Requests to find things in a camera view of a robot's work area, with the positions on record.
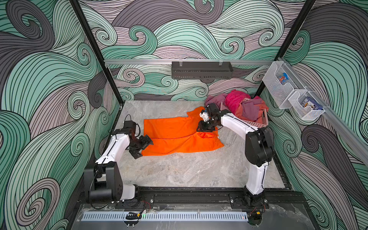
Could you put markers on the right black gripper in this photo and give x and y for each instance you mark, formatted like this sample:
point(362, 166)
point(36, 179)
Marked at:
point(203, 127)

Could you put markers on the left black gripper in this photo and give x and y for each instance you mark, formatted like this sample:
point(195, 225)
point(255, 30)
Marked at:
point(144, 142)

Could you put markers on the orange t-shirt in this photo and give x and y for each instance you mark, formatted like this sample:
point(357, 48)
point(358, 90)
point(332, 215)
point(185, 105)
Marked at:
point(179, 135)

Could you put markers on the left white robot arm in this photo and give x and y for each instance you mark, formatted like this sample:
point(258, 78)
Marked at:
point(102, 179)

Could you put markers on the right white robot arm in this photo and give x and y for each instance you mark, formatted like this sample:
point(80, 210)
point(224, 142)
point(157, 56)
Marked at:
point(259, 148)

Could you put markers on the mauve purple t-shirt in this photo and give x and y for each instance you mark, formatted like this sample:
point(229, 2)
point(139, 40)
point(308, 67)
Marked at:
point(219, 100)
point(252, 109)

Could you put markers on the coral salmon t-shirt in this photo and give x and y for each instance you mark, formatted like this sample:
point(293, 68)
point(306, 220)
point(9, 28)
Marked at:
point(239, 112)

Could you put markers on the magenta pink t-shirt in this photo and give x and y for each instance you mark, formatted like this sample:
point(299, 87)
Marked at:
point(234, 99)

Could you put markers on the pink perforated plastic basket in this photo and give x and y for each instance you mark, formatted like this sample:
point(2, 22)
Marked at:
point(264, 122)

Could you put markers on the clear plastic bin upper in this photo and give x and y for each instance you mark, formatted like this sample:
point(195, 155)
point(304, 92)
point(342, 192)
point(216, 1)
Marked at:
point(280, 93)

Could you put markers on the clear plastic bin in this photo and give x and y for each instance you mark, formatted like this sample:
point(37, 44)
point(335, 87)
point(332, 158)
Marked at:
point(304, 113)
point(280, 93)

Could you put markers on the red blue small item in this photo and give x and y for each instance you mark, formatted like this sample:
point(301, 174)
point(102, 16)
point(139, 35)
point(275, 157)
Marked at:
point(283, 78)

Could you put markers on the clear plastic bin lower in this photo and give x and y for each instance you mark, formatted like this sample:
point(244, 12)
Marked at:
point(304, 113)

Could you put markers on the blue white small box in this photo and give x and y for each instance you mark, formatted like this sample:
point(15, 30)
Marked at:
point(310, 102)

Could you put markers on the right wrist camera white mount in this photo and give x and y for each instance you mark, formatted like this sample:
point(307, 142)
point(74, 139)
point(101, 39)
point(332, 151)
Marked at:
point(204, 115)

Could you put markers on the black perforated wall tray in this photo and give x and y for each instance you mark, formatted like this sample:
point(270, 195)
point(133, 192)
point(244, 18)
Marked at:
point(201, 70)

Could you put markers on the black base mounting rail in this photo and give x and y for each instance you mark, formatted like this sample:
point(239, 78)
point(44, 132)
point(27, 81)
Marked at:
point(158, 198)

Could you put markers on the black corner frame post right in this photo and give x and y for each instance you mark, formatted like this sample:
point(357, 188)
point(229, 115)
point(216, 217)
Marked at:
point(294, 13)

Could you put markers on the black corner frame post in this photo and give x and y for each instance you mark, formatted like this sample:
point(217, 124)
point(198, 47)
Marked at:
point(91, 39)
point(294, 13)

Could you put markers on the black corner frame post left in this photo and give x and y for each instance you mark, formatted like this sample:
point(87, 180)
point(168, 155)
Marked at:
point(91, 39)

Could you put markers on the aluminium right wall rail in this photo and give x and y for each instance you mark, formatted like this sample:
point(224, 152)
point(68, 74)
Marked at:
point(357, 145)

